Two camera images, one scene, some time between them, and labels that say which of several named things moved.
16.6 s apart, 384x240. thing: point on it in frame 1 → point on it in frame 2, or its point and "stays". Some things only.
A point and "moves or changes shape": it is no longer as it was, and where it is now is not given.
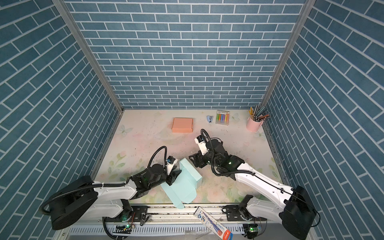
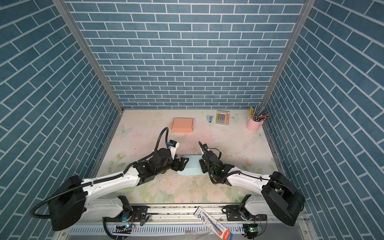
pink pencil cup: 253,126 stays
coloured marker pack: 222,117 stays
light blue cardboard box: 184,189 moves or changes shape
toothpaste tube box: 216,227 stays
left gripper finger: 171,181 → 179,164
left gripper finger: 175,173 → 184,160
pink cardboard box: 182,125 stays
